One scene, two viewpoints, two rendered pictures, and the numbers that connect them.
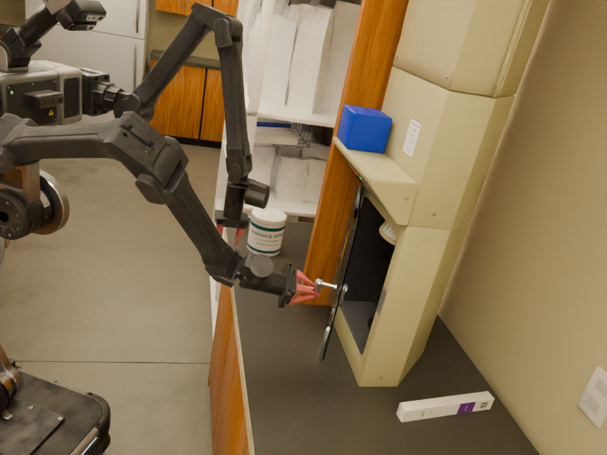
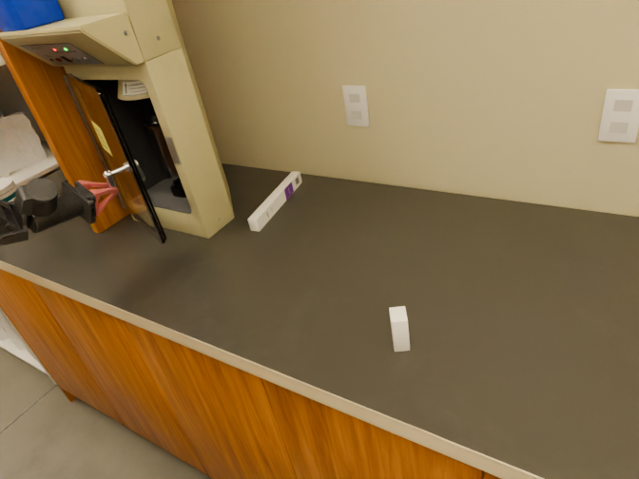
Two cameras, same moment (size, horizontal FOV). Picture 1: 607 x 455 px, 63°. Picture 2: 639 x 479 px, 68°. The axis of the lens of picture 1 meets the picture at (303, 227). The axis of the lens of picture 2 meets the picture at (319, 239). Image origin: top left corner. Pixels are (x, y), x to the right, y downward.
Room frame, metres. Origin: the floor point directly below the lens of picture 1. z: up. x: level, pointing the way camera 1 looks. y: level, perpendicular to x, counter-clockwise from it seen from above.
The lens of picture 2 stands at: (-0.04, 0.18, 1.60)
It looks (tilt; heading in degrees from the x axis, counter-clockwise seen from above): 34 degrees down; 324
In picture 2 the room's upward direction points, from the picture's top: 11 degrees counter-clockwise
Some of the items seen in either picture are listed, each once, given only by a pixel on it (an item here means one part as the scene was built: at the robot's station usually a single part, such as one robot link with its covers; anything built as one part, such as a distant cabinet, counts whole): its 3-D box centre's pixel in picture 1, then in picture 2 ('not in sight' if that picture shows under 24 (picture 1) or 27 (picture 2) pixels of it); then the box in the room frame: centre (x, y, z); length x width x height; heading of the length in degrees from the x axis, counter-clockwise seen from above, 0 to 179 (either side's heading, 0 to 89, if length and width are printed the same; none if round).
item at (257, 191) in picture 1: (250, 184); not in sight; (1.37, 0.18, 1.30); 0.11 x 0.09 x 0.12; 80
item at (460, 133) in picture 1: (418, 232); (153, 81); (1.21, -0.30, 1.33); 0.32 x 0.25 x 0.77; 16
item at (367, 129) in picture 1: (363, 128); (24, 4); (1.26, -0.10, 1.56); 0.10 x 0.10 x 0.09; 16
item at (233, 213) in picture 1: (232, 209); not in sight; (1.37, 0.22, 1.21); 0.10 x 0.07 x 0.07; 106
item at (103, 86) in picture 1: (107, 97); not in sight; (1.46, 0.65, 1.45); 0.09 x 0.08 x 0.12; 170
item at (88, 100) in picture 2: (340, 270); (115, 160); (1.17, -0.12, 1.19); 0.30 x 0.01 x 0.40; 176
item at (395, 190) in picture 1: (367, 177); (69, 47); (1.16, -0.13, 1.46); 0.32 x 0.11 x 0.10; 16
